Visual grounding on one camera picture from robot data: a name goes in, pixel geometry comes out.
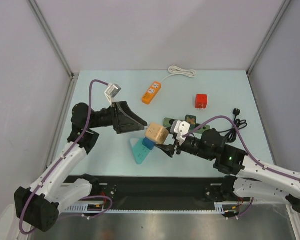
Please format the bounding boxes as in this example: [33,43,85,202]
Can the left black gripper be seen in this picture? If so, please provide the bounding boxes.
[88,101,147,134]

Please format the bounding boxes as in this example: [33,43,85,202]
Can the beige cube plug adapter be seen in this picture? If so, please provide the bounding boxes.
[145,122,169,145]

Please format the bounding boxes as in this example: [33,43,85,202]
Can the blue cube plug adapter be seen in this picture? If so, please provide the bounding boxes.
[142,138,155,151]

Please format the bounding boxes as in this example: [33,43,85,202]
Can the olive green power strip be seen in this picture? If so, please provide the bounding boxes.
[163,117,210,134]

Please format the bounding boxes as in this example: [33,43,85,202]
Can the teal triangular power strip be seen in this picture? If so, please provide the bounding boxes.
[129,138,151,165]

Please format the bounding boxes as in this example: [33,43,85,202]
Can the dark green cube plug adapter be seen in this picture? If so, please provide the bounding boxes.
[184,114,196,125]

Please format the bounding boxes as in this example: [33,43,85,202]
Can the orange power strip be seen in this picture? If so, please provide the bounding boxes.
[141,81,161,105]

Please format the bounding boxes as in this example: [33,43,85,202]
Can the red cube plug adapter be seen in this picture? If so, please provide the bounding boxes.
[195,94,208,109]

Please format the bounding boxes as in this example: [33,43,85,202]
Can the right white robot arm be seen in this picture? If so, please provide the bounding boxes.
[155,129,300,214]

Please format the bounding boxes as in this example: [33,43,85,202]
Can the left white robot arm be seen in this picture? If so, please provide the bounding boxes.
[14,101,147,235]

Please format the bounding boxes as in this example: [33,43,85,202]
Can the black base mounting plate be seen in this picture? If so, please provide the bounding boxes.
[62,175,250,212]

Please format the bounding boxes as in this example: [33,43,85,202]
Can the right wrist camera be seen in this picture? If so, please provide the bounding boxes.
[169,120,190,146]

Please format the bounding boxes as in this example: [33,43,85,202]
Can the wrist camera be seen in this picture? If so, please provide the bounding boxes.
[104,83,121,105]
[169,120,190,146]

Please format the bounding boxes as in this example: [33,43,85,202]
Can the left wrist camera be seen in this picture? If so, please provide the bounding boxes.
[104,83,121,105]

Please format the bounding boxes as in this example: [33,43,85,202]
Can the black power cord with plug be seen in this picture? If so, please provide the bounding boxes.
[209,107,248,143]

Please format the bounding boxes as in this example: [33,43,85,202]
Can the white coiled power cord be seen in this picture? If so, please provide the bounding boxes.
[160,65,197,84]

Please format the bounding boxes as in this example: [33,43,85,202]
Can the white slotted cable duct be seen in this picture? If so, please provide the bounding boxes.
[63,200,242,216]

